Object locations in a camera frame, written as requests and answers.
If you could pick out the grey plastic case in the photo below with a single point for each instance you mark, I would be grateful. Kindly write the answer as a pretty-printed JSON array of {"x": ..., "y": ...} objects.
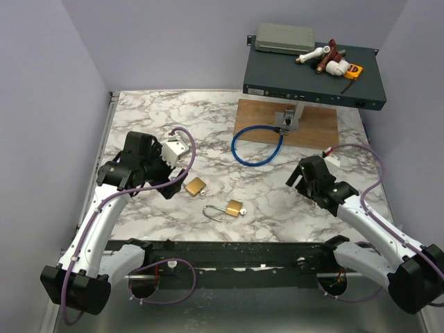
[{"x": 286, "y": 39}]

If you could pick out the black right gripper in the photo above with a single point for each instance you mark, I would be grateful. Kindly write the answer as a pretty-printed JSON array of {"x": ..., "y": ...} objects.
[{"x": 300, "y": 186}]

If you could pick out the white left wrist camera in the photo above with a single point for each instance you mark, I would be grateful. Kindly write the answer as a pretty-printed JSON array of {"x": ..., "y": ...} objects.
[{"x": 173, "y": 150}]

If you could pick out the white pipe with brass end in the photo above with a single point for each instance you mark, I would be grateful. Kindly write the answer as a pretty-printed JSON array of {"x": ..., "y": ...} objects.
[{"x": 317, "y": 53}]

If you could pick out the brown pipe fitting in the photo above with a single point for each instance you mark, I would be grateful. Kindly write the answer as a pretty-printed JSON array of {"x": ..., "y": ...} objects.
[{"x": 330, "y": 53}]

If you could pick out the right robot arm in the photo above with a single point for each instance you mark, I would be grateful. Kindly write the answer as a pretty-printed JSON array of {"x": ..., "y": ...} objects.
[{"x": 411, "y": 272}]

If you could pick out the blue rack network switch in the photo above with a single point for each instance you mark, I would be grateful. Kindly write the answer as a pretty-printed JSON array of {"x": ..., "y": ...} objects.
[{"x": 276, "y": 75}]

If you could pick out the white pipe elbow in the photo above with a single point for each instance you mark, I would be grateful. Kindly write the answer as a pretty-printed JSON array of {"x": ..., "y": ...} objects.
[{"x": 337, "y": 68}]

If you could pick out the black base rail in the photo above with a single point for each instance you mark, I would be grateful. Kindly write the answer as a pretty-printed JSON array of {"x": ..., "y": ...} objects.
[{"x": 176, "y": 265}]

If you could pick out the yellow tape measure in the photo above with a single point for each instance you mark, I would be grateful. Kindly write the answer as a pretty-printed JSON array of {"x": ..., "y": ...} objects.
[{"x": 353, "y": 72}]

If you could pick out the wooden board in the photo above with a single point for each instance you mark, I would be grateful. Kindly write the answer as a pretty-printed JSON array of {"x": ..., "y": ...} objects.
[{"x": 318, "y": 127}]

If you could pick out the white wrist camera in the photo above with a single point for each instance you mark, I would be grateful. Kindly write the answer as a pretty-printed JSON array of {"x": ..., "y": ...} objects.
[
  {"x": 173, "y": 150},
  {"x": 329, "y": 157}
]

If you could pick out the brass padlock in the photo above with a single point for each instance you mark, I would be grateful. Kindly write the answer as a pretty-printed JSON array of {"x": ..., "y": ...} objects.
[
  {"x": 232, "y": 209},
  {"x": 195, "y": 186}
]

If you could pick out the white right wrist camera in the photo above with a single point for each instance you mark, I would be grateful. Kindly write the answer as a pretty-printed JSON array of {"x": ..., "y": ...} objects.
[{"x": 329, "y": 157}]

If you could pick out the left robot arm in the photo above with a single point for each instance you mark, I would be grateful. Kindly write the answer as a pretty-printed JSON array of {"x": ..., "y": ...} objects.
[{"x": 86, "y": 273}]

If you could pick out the grey metal socket bracket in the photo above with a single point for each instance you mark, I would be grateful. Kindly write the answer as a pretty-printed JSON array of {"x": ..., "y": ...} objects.
[{"x": 286, "y": 122}]

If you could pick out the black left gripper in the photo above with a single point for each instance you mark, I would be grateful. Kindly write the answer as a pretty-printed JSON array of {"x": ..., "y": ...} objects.
[{"x": 168, "y": 170}]

